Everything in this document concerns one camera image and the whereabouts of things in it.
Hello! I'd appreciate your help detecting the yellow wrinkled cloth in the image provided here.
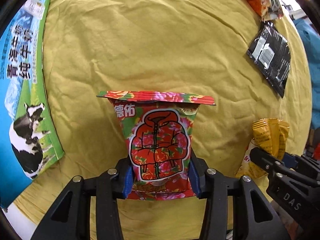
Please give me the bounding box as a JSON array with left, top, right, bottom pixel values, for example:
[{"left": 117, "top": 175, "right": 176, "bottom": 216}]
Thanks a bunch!
[{"left": 12, "top": 0, "right": 313, "bottom": 240}]

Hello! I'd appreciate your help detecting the red floral snack bag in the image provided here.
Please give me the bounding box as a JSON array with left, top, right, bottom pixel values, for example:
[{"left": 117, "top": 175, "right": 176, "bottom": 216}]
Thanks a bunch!
[{"left": 98, "top": 90, "right": 215, "bottom": 200}]

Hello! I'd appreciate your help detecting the yellow snack bag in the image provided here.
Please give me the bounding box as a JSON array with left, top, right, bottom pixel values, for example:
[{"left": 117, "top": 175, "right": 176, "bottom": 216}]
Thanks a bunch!
[{"left": 235, "top": 118, "right": 290, "bottom": 178}]

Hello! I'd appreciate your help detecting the black snack bag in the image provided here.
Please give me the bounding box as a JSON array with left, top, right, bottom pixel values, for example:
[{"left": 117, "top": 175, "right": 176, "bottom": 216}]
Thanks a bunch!
[{"left": 247, "top": 21, "right": 291, "bottom": 97}]

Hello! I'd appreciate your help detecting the teal blue blanket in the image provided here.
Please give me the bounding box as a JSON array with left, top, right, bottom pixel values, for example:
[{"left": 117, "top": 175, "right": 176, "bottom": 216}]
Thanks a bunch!
[{"left": 293, "top": 19, "right": 320, "bottom": 129}]

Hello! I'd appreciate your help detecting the blue green milk carton box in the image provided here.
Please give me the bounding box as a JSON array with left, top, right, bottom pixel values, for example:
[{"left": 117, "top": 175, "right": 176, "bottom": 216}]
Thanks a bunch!
[{"left": 1, "top": 0, "right": 64, "bottom": 209}]

